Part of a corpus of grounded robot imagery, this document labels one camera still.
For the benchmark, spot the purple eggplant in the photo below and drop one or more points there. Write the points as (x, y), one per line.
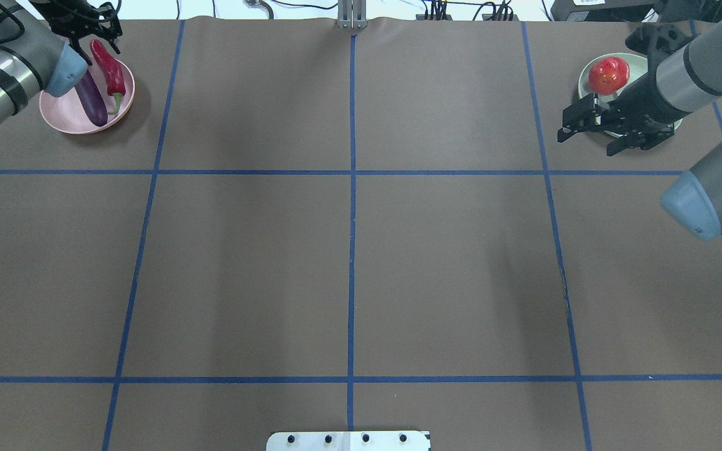
(91, 100)

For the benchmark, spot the brown table mat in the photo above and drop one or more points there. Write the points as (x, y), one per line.
(298, 229)

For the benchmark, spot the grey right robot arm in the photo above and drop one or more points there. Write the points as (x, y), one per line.
(683, 75)

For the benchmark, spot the red chili pepper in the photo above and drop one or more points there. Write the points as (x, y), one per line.
(112, 72)

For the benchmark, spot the pink plate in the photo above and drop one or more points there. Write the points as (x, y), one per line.
(67, 113)

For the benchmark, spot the grey metal bracket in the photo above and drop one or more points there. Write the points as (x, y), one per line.
(352, 14)

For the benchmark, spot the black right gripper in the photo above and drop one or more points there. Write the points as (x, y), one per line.
(638, 103)

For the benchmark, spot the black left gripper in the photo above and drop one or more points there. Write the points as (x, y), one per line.
(83, 17)

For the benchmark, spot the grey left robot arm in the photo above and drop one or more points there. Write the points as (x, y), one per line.
(43, 54)

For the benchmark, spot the black box at table edge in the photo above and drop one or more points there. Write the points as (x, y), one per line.
(601, 11)

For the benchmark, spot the white mount plate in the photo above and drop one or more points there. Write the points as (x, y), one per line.
(351, 440)

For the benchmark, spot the red pomegranate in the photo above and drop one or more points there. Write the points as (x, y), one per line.
(607, 75)

